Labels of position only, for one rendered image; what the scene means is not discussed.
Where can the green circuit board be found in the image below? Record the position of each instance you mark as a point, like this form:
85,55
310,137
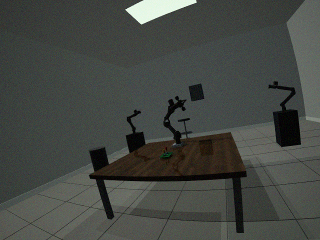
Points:
165,154

